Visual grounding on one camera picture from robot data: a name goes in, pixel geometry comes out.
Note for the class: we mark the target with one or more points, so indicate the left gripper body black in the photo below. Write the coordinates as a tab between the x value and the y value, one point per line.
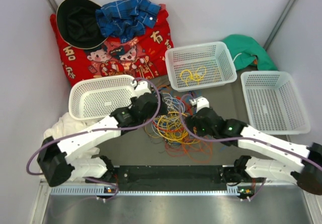
162	110

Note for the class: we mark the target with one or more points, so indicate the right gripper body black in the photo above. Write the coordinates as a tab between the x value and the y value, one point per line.
193	122

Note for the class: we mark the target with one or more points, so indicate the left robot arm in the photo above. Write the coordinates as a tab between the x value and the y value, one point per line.
64	159

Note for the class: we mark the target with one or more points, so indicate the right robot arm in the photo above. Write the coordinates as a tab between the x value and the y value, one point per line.
287	161

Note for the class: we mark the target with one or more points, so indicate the white rectangular basket, middle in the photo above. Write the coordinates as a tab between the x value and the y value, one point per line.
199	66

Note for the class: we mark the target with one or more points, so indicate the white rectangular basket, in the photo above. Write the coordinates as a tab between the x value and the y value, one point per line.
273	103
199	66

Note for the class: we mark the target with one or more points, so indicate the red printed cloth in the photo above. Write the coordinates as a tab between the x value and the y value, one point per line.
141	57

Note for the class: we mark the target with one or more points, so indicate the white oval perforated basket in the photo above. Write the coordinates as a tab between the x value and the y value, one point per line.
97	98

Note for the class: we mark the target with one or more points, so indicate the white rectangular basket, right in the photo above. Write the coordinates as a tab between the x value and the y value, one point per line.
273	103

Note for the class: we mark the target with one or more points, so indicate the green cloth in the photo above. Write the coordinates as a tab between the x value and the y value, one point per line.
246	51

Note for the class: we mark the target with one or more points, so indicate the white cloth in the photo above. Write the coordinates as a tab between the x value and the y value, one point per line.
63	128

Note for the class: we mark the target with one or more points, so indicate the blue plaid shirt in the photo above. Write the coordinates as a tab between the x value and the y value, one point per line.
126	19

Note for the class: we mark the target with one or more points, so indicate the black hat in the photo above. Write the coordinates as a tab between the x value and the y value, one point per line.
77	24

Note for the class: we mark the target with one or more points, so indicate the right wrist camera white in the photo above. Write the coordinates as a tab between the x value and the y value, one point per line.
199	103

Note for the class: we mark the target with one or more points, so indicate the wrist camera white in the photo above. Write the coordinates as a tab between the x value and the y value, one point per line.
140	88
199	103

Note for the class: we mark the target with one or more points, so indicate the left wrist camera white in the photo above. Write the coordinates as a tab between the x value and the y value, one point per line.
140	88

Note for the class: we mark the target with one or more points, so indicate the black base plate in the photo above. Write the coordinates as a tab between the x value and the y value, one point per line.
168	178

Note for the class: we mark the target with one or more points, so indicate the grey corner post right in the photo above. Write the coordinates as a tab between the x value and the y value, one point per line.
278	25

